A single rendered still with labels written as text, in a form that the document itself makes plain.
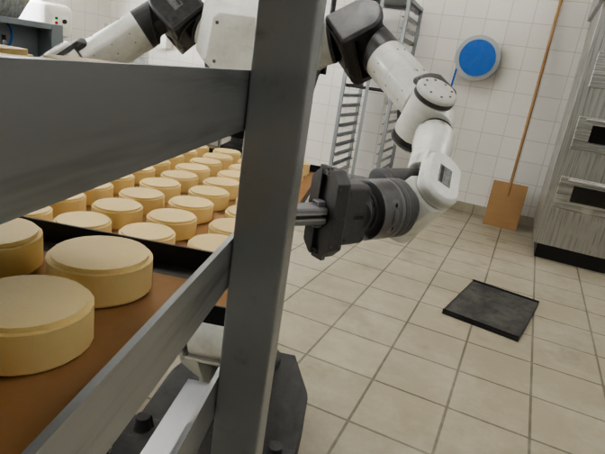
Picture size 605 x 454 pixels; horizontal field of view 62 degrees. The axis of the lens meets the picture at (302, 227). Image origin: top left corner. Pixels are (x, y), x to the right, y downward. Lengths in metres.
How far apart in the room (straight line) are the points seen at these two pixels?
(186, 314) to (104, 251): 0.06
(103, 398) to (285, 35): 0.18
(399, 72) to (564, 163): 3.23
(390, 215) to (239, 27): 0.60
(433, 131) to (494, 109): 4.29
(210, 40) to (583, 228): 3.55
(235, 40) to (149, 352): 0.98
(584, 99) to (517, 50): 1.21
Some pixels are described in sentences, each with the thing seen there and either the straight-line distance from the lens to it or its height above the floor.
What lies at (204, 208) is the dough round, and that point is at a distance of 0.57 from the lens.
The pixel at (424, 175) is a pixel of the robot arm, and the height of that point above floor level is 1.03.
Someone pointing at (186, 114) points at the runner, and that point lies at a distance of 0.19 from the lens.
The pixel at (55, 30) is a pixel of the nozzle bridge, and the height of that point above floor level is 1.16.
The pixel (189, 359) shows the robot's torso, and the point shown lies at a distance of 1.30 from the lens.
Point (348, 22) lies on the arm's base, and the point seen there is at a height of 1.26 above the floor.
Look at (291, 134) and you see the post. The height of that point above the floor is 1.13.
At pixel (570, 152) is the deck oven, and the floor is 0.84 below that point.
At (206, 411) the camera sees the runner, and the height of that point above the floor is 0.97.
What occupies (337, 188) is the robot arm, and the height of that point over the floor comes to 1.02.
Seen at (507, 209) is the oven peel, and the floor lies 0.18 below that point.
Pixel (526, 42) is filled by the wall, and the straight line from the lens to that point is 5.22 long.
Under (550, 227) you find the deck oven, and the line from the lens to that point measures 4.29.
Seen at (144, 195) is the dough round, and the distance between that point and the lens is 0.59.
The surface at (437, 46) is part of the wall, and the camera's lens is 5.30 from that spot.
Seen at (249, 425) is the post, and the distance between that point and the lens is 0.34.
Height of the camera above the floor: 1.16
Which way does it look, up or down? 18 degrees down
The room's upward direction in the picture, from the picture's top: 8 degrees clockwise
